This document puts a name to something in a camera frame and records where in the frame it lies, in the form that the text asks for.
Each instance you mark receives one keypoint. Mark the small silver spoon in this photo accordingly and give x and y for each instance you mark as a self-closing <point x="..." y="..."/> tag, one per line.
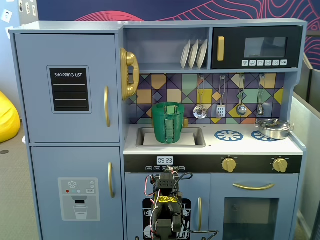
<point x="260" y="110"/>

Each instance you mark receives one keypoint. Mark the blue freezer door with dispenser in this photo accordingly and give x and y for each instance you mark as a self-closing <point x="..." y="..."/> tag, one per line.
<point x="50" y="165"/>

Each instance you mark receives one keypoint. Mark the gold toy telephone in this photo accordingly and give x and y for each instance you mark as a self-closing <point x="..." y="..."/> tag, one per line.
<point x="128" y="60"/>

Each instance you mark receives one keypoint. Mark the grey desk partition panel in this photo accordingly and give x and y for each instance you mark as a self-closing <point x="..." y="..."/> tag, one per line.
<point x="307" y="137"/>

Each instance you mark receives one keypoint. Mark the gold stove knob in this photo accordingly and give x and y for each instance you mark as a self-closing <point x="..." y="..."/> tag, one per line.
<point x="280" y="165"/>
<point x="229" y="165"/>

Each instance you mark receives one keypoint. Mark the blue oven door with window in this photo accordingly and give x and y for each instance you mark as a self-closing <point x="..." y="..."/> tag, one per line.
<point x="217" y="212"/>

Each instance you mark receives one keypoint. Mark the silver slotted skimmer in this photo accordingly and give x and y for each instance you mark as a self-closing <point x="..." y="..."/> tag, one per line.
<point x="200" y="112"/>

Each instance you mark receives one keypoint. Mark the blue fridge door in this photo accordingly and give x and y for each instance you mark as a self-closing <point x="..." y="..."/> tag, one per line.
<point x="32" y="100"/>

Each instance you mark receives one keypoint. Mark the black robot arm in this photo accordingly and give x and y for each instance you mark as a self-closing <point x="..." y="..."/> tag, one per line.
<point x="167" y="185"/>

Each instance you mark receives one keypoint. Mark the silver steel toy pot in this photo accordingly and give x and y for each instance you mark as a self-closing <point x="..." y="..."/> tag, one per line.
<point x="273" y="132"/>

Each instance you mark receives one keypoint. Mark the gold toy faucet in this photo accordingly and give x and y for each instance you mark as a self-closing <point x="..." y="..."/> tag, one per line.
<point x="186" y="122"/>

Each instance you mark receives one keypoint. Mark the blue dishwasher door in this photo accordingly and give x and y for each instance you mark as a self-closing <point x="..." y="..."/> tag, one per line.
<point x="135" y="200"/>

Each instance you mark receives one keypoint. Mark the black microwave door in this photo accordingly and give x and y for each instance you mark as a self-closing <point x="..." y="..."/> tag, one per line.
<point x="235" y="32"/>

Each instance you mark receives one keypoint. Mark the yellow bean bag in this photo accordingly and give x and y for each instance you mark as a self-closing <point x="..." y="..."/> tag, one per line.
<point x="7" y="120"/>

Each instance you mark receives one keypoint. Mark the blue wooden toy kitchen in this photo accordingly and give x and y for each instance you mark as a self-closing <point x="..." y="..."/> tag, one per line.
<point x="250" y="150"/>

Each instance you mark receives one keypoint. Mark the silver slotted spatula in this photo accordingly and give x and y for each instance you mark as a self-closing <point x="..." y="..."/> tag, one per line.
<point x="221" y="111"/>

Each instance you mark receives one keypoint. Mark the white toy plate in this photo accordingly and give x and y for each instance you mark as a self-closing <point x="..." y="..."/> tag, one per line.
<point x="193" y="53"/>
<point x="202" y="53"/>
<point x="185" y="55"/>

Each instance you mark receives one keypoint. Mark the grey toy sink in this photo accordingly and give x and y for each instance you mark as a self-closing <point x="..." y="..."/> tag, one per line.
<point x="200" y="137"/>

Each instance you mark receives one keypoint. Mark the paper photo card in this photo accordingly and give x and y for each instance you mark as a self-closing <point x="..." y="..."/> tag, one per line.
<point x="6" y="15"/>
<point x="9" y="32"/>

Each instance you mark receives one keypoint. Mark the black shopping list board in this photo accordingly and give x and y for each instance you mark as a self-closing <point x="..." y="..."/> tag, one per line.
<point x="70" y="90"/>

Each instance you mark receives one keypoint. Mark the silver ladle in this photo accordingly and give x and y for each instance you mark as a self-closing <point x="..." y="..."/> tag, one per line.
<point x="241" y="110"/>

